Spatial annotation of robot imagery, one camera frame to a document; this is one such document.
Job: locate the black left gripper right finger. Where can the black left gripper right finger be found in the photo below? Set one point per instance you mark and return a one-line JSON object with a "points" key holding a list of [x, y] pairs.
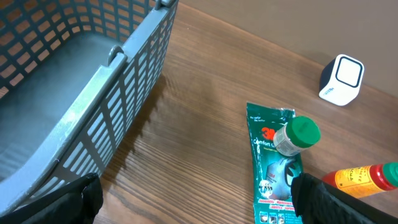
{"points": [[319, 203]]}

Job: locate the grey plastic shopping basket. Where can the grey plastic shopping basket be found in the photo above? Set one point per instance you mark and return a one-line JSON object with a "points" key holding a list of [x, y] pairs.
{"points": [[74, 75]]}

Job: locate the green 3M gloves packet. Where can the green 3M gloves packet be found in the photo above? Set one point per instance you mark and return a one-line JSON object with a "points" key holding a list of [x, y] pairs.
{"points": [[273, 172]]}

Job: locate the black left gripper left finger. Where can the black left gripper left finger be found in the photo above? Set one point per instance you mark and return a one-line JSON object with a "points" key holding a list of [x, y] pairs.
{"points": [[77, 202]]}

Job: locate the red yellow sauce bottle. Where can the red yellow sauce bottle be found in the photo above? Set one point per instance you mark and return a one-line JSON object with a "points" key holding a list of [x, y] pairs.
{"points": [[364, 181]]}

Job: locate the green lid jar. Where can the green lid jar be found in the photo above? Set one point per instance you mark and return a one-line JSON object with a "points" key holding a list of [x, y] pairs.
{"points": [[297, 135]]}

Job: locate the white barcode scanner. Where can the white barcode scanner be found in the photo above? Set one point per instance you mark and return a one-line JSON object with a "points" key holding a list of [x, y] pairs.
{"points": [[340, 80]]}

